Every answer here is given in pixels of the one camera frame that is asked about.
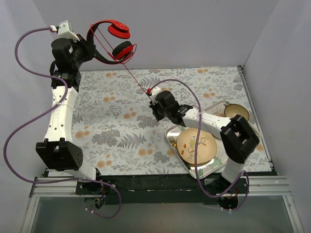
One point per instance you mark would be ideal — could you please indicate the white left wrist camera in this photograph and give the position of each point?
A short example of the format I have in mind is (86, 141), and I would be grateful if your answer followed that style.
(64, 30)

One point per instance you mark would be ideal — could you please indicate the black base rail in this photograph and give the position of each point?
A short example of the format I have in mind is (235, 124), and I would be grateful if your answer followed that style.
(180, 188)

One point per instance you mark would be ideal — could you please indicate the gold fork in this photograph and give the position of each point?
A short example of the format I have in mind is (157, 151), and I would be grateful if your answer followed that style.
(172, 141)

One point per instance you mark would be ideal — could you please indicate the floral tablecloth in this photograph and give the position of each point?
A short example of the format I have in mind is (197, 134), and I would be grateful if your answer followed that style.
(115, 127)

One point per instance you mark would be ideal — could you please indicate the floral serving tray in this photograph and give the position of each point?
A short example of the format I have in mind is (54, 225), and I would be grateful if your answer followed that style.
(211, 153)

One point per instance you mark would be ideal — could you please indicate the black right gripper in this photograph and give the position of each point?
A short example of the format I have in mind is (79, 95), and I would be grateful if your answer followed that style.
(156, 111)

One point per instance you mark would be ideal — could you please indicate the red and black headphones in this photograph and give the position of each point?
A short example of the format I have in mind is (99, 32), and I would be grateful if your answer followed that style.
(111, 39)

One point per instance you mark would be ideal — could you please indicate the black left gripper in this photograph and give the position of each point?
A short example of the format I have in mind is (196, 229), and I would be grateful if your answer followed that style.
(88, 48)

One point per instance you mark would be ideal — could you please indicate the cream bowl with dark rim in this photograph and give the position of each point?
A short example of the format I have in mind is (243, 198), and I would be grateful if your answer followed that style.
(235, 109)

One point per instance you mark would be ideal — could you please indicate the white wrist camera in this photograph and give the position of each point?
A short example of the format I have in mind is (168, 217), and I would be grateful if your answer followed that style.
(153, 92)
(64, 30)

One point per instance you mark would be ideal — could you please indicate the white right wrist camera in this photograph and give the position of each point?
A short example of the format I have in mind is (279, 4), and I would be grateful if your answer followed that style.
(153, 92)

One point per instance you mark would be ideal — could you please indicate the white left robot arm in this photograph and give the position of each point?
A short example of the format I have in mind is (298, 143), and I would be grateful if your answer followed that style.
(57, 150)

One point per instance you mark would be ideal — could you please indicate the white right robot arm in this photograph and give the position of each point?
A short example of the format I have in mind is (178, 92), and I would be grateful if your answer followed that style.
(238, 137)

